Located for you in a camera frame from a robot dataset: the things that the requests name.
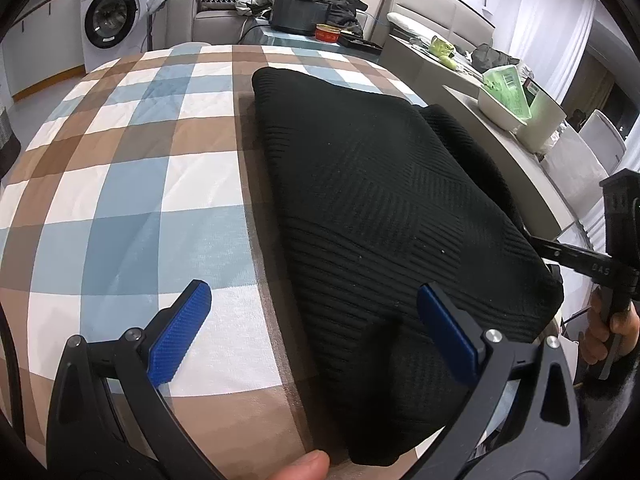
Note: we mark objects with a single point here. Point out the white kitchen cabinet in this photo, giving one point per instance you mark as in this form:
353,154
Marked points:
45,45

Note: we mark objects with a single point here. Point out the white washing machine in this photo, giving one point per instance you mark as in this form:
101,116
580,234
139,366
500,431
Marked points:
110,15

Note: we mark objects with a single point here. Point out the black knit sweater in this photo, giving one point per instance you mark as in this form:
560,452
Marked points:
375,200

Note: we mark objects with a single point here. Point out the grey clothes pile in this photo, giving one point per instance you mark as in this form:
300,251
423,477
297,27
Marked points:
492,57

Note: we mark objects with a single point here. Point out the red bowl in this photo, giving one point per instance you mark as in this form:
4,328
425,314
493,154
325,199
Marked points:
327,34

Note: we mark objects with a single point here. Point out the black kitchen appliance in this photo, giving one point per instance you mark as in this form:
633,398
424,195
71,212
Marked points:
300,12

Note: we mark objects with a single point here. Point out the white container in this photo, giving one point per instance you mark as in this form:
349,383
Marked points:
545,125

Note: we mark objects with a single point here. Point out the white pillow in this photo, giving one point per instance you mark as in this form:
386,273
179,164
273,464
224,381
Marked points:
407,22

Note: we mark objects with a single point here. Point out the green toy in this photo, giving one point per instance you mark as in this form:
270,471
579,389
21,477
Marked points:
442,52

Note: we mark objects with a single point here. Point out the grey green cloth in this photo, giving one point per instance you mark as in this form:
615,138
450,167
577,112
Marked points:
255,2

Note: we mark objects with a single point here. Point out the black tray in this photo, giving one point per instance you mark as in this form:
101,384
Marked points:
362,44

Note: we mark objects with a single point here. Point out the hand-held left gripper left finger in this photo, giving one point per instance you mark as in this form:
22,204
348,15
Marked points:
180,330

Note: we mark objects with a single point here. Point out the houndstooth pillow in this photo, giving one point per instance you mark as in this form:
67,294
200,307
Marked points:
222,0

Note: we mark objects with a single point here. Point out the grey low cabinet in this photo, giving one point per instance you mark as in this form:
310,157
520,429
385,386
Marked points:
425,75

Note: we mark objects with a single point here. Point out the woven grey white basket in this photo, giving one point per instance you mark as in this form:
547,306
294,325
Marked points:
7,145

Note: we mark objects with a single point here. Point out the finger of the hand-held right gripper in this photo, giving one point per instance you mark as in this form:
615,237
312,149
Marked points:
570,257

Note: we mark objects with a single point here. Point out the teal covered table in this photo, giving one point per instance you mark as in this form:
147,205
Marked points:
280,40

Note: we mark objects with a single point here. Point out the grey sofa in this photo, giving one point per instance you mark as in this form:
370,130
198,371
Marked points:
215,27

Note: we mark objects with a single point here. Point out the person's left hand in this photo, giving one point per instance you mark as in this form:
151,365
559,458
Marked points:
295,467

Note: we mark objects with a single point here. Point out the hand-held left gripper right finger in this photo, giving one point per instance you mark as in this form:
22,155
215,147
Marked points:
445,330

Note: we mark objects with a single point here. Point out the checked blanket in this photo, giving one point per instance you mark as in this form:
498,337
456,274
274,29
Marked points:
125,185

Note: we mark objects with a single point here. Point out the person's right hand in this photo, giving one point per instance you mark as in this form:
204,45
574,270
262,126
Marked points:
592,335

